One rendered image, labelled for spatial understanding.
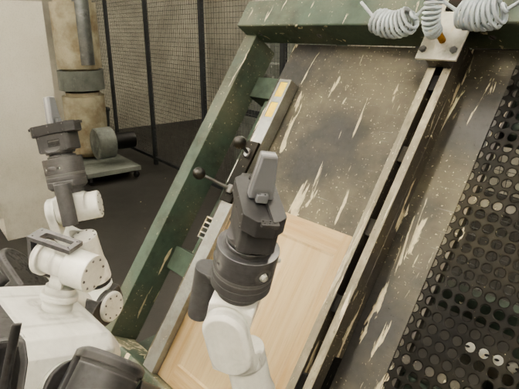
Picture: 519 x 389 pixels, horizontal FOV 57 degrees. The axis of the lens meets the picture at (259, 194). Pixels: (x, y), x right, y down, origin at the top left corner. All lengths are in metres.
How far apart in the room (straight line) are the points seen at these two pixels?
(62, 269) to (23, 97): 3.86
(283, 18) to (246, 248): 1.08
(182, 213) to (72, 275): 0.81
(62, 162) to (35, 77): 3.55
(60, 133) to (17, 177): 3.62
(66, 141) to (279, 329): 0.67
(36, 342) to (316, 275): 0.66
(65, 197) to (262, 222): 0.65
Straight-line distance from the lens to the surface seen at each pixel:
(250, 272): 0.63
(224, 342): 0.70
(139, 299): 1.63
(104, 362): 0.72
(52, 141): 1.17
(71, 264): 0.85
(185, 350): 1.41
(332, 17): 1.45
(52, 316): 0.89
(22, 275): 1.06
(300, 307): 1.19
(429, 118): 1.15
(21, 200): 4.83
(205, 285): 0.70
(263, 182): 0.59
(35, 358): 0.80
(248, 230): 0.57
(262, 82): 1.69
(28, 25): 4.66
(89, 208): 1.16
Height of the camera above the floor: 1.82
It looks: 19 degrees down
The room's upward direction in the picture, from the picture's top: straight up
